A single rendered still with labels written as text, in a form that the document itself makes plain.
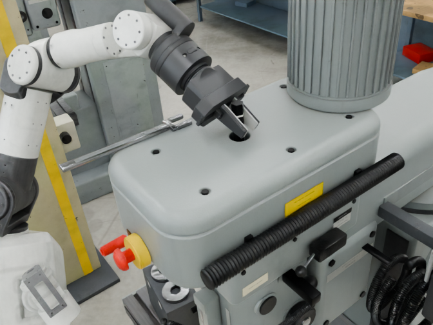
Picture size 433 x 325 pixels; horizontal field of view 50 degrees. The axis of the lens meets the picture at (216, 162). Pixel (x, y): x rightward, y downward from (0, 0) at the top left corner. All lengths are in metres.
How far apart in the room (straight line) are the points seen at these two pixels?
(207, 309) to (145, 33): 0.55
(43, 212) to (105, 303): 0.70
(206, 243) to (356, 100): 0.38
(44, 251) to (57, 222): 1.85
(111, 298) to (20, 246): 2.09
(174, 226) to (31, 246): 0.46
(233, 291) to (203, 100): 0.33
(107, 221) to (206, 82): 2.90
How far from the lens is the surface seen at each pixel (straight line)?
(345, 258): 1.06
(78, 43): 0.93
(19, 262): 1.05
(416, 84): 1.31
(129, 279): 3.18
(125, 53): 0.93
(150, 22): 0.83
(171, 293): 1.61
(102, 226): 3.60
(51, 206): 2.84
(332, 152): 0.80
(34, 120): 1.03
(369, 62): 0.85
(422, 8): 4.81
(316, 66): 0.86
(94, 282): 3.19
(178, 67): 0.80
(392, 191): 1.10
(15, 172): 1.04
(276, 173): 0.73
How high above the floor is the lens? 2.33
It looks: 35 degrees down
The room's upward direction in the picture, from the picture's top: 5 degrees counter-clockwise
